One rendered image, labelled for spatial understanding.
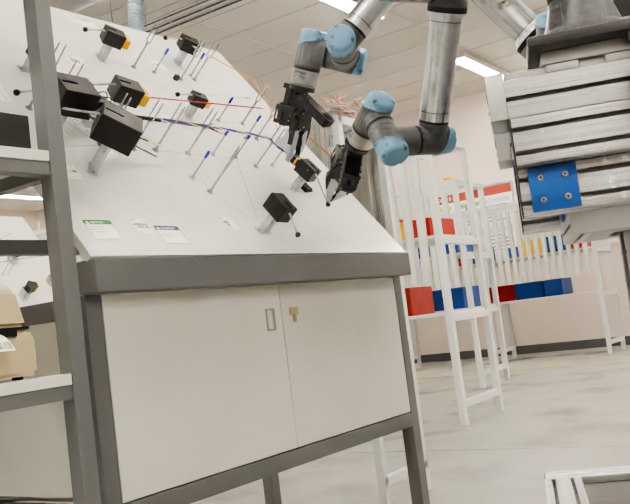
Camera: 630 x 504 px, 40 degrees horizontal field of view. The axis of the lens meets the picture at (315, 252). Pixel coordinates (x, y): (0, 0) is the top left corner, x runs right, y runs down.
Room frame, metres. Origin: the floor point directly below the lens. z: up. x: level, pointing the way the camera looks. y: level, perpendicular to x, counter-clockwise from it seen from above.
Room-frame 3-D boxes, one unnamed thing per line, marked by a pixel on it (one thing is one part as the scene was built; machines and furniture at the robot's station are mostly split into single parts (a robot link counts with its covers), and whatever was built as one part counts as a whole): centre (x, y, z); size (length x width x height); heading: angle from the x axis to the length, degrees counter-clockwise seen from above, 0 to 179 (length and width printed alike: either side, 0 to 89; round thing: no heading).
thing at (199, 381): (1.87, 0.27, 0.60); 0.55 x 0.02 x 0.39; 145
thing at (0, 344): (1.41, 0.55, 0.73); 0.06 x 0.05 x 0.03; 148
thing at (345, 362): (2.32, -0.06, 0.60); 0.55 x 0.03 x 0.39; 145
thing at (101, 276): (2.08, 0.09, 0.83); 1.18 x 0.05 x 0.06; 145
